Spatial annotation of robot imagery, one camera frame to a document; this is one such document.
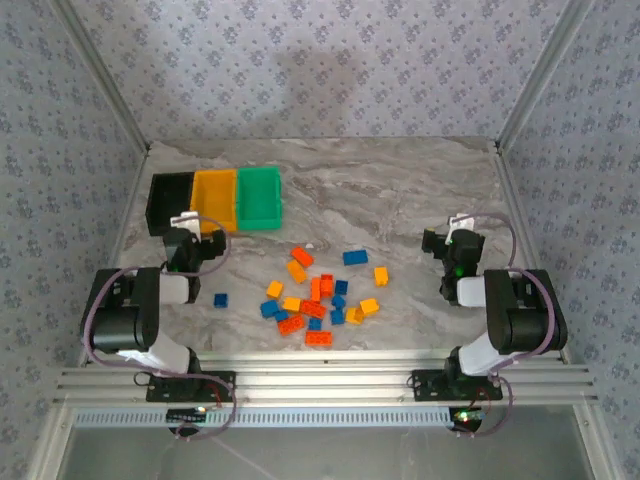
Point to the yellow plastic bin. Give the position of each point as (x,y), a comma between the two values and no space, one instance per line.
(215,200)

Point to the green plastic bin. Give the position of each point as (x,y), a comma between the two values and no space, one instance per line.
(259,200)

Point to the black plastic bin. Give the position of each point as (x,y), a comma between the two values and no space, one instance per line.
(167,200)

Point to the yellow lego brick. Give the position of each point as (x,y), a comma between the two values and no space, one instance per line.
(381,276)
(274,289)
(291,304)
(369,306)
(297,271)
(353,316)

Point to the long blue lego brick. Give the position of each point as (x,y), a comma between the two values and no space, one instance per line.
(355,257)

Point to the long orange lego brick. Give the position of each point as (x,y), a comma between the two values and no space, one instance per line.
(313,309)
(302,256)
(319,338)
(291,325)

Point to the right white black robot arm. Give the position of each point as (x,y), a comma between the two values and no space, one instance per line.
(525,310)

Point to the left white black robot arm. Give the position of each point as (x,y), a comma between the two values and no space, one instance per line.
(125,310)

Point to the black controller board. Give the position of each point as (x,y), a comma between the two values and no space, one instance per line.
(182,414)
(462,416)

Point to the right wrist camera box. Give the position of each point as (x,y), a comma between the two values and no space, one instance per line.
(465,240)

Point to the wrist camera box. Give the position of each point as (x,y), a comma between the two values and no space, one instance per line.
(182,235)
(465,240)

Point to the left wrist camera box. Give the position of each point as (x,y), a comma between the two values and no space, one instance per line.
(182,235)

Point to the aluminium table side rail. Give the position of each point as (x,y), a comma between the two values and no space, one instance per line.
(132,200)
(517,200)

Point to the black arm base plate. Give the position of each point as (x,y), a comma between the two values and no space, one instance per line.
(427,385)
(222,382)

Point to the aluminium table edge rail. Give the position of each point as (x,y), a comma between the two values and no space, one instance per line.
(325,356)

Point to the wide aluminium mounting rail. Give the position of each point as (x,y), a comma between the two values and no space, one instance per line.
(325,385)

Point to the aluminium frame post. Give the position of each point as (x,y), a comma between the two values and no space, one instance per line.
(104,75)
(541,75)

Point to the aluminium frame leg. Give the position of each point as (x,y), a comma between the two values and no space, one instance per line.
(595,440)
(52,440)

